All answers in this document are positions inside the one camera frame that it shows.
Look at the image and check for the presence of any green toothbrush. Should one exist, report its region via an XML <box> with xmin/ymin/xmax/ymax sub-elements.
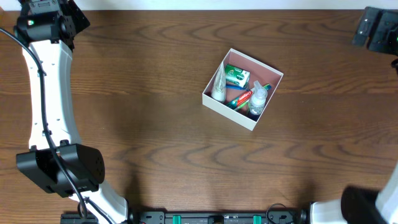
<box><xmin>234</xmin><ymin>83</ymin><xmax>272</xmax><ymax>111</ymax></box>

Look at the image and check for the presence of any clear foam pump bottle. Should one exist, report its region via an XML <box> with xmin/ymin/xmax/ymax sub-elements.
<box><xmin>248</xmin><ymin>81</ymin><xmax>268</xmax><ymax>121</ymax></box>

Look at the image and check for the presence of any green Dettol soap box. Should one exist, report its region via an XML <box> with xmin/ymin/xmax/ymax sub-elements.
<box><xmin>224</xmin><ymin>64</ymin><xmax>251</xmax><ymax>87</ymax></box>

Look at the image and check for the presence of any red white toothpaste tube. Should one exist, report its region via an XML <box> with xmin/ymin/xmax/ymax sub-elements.
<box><xmin>226</xmin><ymin>90</ymin><xmax>253</xmax><ymax>109</ymax></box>

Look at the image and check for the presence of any cream leaf-print lotion tube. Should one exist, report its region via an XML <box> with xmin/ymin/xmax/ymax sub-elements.
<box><xmin>211</xmin><ymin>62</ymin><xmax>226</xmax><ymax>103</ymax></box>

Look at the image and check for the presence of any blue disposable razor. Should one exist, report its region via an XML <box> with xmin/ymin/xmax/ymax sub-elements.
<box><xmin>226</xmin><ymin>84</ymin><xmax>250</xmax><ymax>91</ymax></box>

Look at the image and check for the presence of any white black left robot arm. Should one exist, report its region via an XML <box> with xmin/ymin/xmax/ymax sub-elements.
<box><xmin>14</xmin><ymin>0</ymin><xmax>129</xmax><ymax>223</ymax></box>

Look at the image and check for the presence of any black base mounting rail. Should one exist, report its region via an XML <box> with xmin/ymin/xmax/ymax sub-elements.
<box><xmin>59</xmin><ymin>208</ymin><xmax>310</xmax><ymax>224</ymax></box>

